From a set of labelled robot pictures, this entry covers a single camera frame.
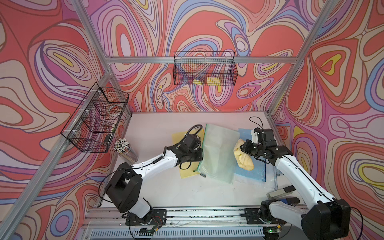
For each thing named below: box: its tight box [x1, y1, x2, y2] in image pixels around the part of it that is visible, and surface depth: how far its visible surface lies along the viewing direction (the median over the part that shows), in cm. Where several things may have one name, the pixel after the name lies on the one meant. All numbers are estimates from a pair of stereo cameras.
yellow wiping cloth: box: [233, 139, 254, 171], surface depth 78 cm
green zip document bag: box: [197, 124, 240, 184], surface depth 90 cm
